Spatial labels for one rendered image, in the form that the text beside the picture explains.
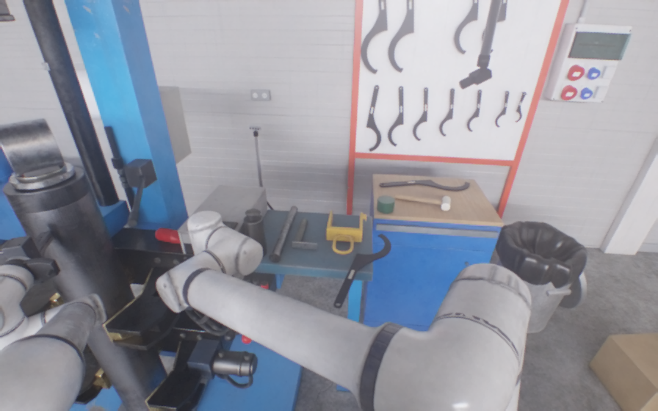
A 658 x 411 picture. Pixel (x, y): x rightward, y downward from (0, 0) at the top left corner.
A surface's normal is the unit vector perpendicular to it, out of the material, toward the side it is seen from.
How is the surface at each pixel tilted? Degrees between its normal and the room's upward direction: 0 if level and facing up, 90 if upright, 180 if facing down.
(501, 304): 14
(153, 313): 0
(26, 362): 34
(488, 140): 90
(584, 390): 0
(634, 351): 0
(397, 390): 51
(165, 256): 90
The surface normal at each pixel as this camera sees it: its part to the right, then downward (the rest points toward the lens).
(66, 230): 0.65, 0.38
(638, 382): -1.00, 0.00
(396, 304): -0.11, 0.50
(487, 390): 0.25, -0.23
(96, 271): 0.83, 0.29
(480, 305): -0.10, -0.90
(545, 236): -0.53, -0.04
